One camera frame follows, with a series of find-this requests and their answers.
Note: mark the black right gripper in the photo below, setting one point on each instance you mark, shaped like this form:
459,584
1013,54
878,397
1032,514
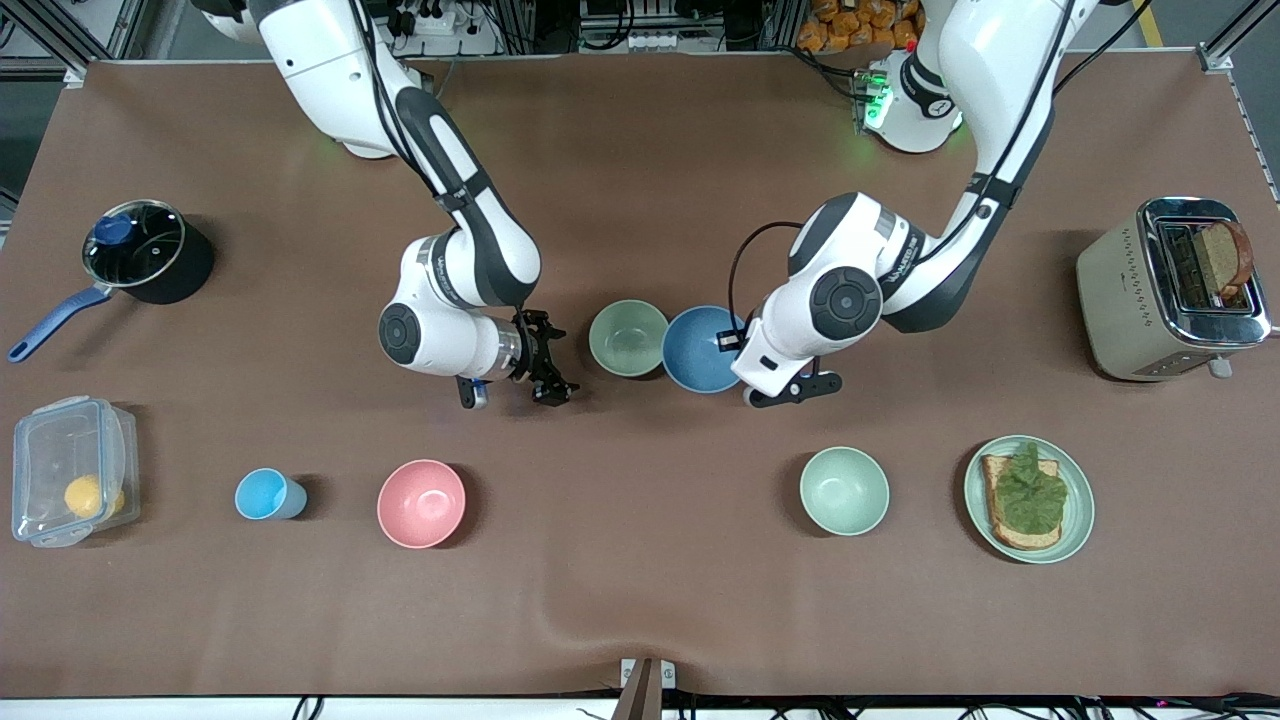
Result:
533,351

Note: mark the green bowl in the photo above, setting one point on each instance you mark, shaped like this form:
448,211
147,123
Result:
844,490
627,340

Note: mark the blue bowl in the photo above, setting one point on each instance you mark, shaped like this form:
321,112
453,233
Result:
698,355

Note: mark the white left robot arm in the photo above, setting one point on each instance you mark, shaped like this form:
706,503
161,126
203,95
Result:
850,300

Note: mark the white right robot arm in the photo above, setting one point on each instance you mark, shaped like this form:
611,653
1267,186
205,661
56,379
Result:
450,270

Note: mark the pink bowl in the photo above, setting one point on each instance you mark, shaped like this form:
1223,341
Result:
421,503

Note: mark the brown table cloth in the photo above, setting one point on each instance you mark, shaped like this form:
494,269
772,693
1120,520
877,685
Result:
640,200

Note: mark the white power strip with plugs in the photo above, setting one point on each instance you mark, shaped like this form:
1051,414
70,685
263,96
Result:
440,22

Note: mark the blue cup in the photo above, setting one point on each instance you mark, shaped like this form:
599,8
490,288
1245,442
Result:
262,494

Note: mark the bag of orange snacks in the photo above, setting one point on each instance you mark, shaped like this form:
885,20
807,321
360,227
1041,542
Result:
850,25

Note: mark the green lettuce leaf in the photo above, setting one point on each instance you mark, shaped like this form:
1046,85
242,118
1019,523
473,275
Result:
1032,495

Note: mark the bread slice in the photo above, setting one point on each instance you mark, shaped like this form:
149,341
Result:
1020,540

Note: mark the glass lid with blue knob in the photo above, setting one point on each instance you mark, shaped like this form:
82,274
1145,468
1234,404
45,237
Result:
140,245

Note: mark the green plate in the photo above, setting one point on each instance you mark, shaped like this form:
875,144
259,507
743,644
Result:
1080,510

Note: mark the beige and chrome toaster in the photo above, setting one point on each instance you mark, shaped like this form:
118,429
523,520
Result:
1120,310

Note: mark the yellow lemon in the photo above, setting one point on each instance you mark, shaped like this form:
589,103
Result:
83,496

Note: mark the clear plastic lidded container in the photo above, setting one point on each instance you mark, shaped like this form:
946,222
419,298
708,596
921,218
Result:
50,440

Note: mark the brown toast slice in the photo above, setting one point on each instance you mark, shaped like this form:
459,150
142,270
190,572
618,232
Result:
1228,258

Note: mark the metal clamp bracket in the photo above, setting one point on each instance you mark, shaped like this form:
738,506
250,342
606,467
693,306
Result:
665,674

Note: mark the brown post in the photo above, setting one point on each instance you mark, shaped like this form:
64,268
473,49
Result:
636,695

